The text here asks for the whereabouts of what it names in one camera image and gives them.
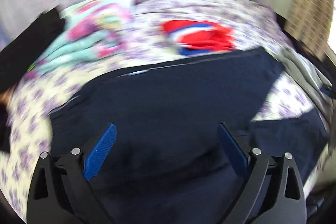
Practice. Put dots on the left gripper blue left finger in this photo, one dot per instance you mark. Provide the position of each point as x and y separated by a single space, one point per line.
97 150

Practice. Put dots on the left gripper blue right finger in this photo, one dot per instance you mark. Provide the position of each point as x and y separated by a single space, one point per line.
236 150

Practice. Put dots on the navy blue pants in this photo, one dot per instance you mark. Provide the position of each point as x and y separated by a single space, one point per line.
167 164

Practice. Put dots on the purple floral bedspread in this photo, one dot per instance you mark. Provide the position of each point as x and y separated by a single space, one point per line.
254 26

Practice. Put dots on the grey fleece blanket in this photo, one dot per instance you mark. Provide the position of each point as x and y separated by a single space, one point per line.
310 80

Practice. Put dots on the red white blue garment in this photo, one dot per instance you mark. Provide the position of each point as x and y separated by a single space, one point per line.
197 37

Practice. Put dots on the black garment at bed edge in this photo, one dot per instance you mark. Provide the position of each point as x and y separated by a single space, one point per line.
17 57

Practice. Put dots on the folded pastel floral cloth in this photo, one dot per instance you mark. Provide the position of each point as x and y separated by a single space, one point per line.
93 32

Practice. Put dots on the brown checked curtain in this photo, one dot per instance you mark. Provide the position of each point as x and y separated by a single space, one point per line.
310 22

